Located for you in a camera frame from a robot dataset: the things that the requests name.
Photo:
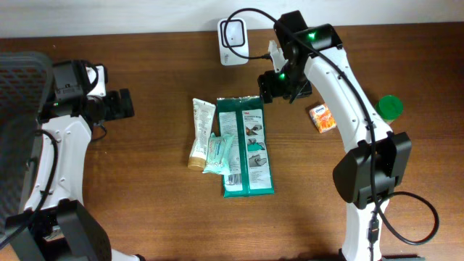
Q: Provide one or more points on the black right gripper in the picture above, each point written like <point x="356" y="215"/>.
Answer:
<point x="268" y="85"/>

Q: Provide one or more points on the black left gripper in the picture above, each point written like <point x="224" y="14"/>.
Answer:
<point x="118" y="104"/>

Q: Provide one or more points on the orange tissue pack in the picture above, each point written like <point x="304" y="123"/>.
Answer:
<point x="322" y="118"/>

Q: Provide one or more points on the white cream tube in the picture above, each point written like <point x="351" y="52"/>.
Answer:
<point x="204" y="113"/>

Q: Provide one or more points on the light green wipes pack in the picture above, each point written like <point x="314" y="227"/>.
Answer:
<point x="218" y="151"/>

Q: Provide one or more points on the green glove package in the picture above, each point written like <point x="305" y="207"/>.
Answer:
<point x="249" y="161"/>

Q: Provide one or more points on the green lid seasoning jar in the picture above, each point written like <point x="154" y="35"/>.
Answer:
<point x="389" y="108"/>

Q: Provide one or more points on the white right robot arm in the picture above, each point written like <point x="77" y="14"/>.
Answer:
<point x="376" y="157"/>

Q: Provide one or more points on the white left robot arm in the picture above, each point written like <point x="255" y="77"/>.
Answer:
<point x="48" y="114"/>

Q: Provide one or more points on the white barcode scanner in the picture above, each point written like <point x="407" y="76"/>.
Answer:
<point x="233" y="42"/>

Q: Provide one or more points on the grey plastic basket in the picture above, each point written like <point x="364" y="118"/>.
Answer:
<point x="26" y="78"/>

